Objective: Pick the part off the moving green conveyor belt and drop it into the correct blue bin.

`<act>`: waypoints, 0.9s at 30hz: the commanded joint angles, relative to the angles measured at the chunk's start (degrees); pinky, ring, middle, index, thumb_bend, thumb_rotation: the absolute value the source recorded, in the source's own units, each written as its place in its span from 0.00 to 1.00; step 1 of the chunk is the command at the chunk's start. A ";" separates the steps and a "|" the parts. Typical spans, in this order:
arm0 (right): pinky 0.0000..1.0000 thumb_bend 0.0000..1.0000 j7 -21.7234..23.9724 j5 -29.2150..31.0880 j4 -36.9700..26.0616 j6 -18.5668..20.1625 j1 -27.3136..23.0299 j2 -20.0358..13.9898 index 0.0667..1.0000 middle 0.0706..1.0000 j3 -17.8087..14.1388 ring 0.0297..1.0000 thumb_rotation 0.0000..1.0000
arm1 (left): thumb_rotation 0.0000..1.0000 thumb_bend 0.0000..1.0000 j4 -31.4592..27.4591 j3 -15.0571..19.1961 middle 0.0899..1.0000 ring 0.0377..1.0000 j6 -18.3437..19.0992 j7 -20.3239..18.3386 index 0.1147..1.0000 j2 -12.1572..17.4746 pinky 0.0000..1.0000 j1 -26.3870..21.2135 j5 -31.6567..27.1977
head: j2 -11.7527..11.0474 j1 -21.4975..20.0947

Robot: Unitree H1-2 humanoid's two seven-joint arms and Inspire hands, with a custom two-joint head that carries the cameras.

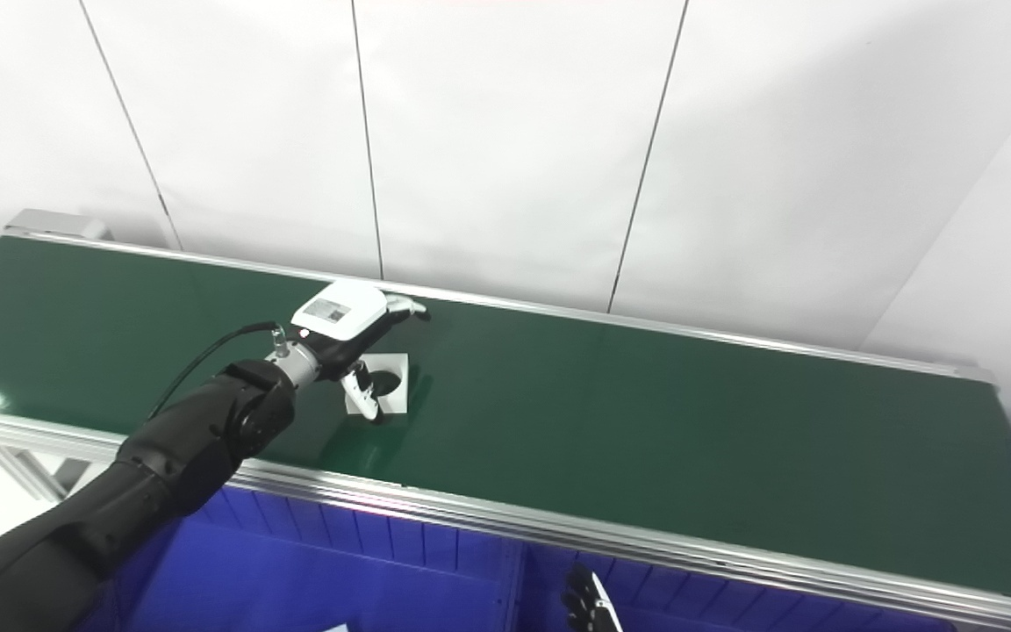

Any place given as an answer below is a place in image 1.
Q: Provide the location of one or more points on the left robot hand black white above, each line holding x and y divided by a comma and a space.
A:
339, 312

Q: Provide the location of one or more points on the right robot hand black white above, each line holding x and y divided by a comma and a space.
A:
589, 606

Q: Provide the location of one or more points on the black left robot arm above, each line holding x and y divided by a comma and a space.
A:
119, 500

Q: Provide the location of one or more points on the green conveyor belt aluminium frame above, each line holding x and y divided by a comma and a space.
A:
646, 421

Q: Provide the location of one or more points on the blue plastic bin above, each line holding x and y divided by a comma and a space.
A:
734, 610
312, 570

